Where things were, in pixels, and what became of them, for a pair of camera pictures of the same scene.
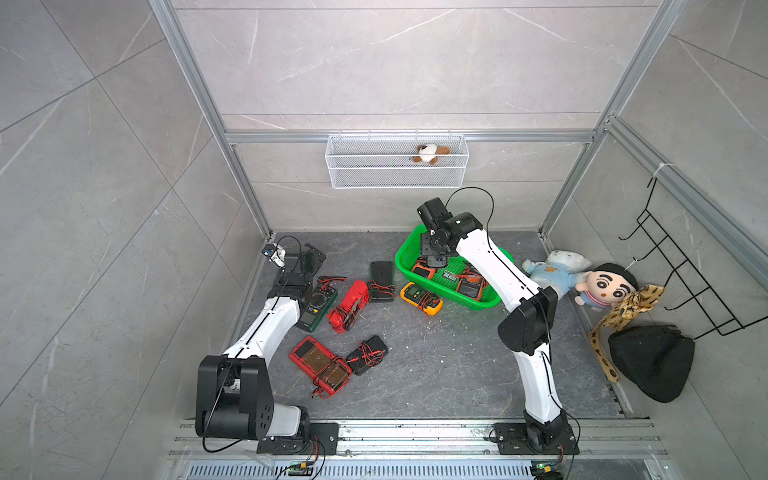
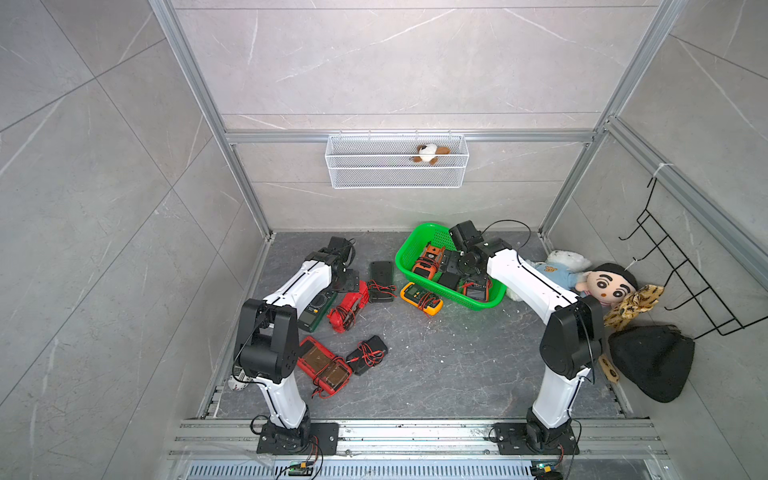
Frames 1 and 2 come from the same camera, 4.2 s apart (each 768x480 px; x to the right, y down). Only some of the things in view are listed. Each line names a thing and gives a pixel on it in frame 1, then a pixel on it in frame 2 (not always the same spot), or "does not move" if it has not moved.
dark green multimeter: x=321 y=301 does not move
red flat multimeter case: x=328 y=371 does not move
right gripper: x=424 y=239 → x=451 y=256
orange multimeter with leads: x=423 y=269 does not move
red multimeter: x=342 y=317 does not move
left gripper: x=312 y=263 → x=352 y=283
